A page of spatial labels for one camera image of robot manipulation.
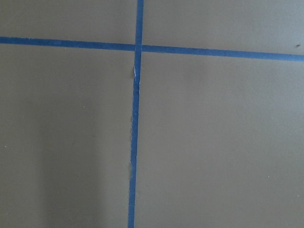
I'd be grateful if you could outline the brown paper table cover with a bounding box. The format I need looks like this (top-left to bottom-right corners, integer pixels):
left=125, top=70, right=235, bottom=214
left=0, top=0, right=304, bottom=228

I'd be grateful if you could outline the upper horizontal blue tape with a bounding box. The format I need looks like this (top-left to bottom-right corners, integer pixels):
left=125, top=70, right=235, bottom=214
left=0, top=37, right=304, bottom=62

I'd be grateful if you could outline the centre vertical blue tape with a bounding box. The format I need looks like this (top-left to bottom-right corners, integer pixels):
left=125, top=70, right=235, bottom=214
left=127, top=0, right=144, bottom=228

